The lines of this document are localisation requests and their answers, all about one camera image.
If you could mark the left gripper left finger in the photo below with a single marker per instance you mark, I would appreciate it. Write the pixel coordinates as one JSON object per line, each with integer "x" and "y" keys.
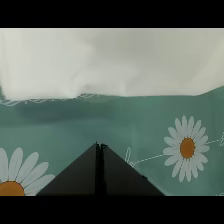
{"x": 78, "y": 178}

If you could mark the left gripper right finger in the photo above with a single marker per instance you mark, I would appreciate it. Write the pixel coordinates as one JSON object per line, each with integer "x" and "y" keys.
{"x": 123, "y": 178}

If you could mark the white shirt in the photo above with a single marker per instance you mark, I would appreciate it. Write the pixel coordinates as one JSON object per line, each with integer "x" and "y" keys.
{"x": 110, "y": 61}

